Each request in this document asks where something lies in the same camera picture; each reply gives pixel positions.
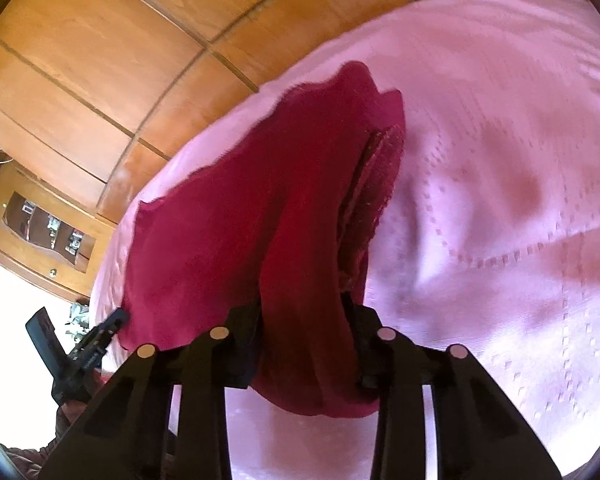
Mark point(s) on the wooden glass-door cabinet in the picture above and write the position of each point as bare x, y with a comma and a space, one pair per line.
35, 230

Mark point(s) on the wooden wardrobe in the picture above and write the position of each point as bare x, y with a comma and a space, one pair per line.
130, 50

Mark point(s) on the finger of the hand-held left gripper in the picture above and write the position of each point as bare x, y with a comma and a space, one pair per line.
111, 324

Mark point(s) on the dark red garment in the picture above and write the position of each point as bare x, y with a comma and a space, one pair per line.
220, 240

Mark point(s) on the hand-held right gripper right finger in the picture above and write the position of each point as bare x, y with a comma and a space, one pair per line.
367, 350

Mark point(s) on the pink bed sheet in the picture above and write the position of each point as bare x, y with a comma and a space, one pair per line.
480, 185

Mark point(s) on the person's left forearm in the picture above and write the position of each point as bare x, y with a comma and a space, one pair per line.
40, 452

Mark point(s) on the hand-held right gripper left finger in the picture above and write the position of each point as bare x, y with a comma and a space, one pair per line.
240, 350

